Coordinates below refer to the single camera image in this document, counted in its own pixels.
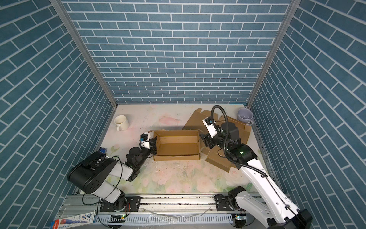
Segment brown cardboard box top sheet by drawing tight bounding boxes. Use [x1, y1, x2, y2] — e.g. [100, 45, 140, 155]
[148, 130, 201, 161]

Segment brown cardboard box sheet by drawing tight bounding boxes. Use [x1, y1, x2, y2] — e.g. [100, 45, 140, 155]
[148, 130, 201, 161]
[183, 108, 257, 172]

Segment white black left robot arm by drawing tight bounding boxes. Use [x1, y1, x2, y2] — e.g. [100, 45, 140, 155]
[67, 132, 157, 211]

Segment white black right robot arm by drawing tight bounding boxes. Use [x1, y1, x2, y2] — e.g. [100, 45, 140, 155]
[201, 117, 313, 229]

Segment brown cardboard box lower sheet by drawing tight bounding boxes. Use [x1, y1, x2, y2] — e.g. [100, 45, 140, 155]
[183, 108, 257, 172]

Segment lavender ceramic mug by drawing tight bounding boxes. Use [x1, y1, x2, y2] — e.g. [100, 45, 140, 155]
[237, 108, 254, 125]

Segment white ceramic mug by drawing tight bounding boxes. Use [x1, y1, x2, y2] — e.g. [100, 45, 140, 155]
[114, 115, 129, 131]

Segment white red blue carton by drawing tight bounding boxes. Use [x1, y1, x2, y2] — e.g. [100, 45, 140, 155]
[50, 211, 96, 229]

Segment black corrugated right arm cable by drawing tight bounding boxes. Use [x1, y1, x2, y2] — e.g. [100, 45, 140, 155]
[210, 105, 268, 178]

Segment blue object at left wall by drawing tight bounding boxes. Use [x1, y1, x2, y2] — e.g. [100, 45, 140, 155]
[99, 148, 107, 154]

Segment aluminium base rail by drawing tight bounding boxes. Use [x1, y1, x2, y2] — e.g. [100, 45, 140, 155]
[57, 194, 301, 218]

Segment white slotted cable duct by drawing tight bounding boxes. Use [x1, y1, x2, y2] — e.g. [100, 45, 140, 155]
[96, 213, 234, 226]

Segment aluminium right corner post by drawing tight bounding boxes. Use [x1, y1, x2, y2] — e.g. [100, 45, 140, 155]
[246, 0, 301, 108]

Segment aluminium corner post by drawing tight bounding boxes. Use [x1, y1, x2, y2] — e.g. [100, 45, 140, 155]
[50, 0, 118, 108]
[246, 0, 301, 108]

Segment aluminium left corner post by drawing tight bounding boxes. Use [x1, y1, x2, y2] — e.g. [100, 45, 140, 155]
[50, 0, 118, 108]

